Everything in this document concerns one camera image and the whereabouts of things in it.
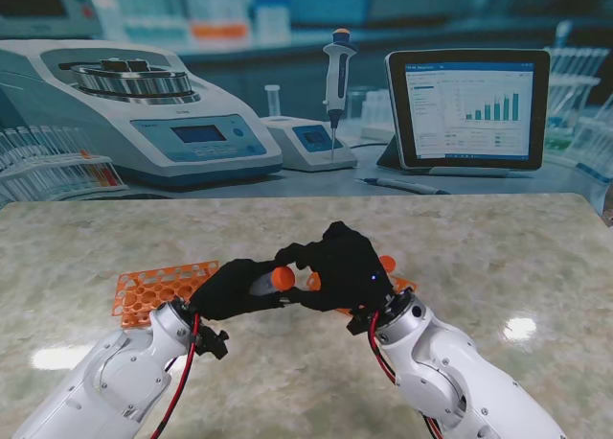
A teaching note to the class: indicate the printed laboratory backdrop banner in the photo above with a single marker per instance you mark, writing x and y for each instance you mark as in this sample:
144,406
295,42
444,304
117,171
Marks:
306,75

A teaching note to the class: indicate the clear plastic test tube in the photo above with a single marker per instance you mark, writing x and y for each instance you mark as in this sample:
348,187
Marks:
262,285

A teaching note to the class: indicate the orange tube cap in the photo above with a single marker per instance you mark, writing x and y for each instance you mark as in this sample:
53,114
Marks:
389,262
283,277

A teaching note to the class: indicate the orange test tube rack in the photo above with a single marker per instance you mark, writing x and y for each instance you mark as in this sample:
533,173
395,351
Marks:
143,295
402,283

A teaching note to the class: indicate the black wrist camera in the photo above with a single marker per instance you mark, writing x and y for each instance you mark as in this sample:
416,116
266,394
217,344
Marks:
211,340
360,321

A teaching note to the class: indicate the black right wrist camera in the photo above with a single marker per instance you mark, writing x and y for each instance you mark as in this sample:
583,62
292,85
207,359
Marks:
360,321

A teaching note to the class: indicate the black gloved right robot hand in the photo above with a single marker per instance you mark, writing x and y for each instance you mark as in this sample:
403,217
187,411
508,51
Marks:
345,271

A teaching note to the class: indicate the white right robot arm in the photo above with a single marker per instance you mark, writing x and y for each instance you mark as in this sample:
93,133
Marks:
455,376

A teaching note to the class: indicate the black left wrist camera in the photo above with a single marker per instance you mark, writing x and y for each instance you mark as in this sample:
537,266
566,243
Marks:
211,340

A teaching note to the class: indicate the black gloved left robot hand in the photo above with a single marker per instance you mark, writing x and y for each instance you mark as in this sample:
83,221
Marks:
230,290

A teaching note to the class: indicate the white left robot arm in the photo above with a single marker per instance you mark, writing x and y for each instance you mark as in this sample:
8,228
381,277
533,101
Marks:
96,381

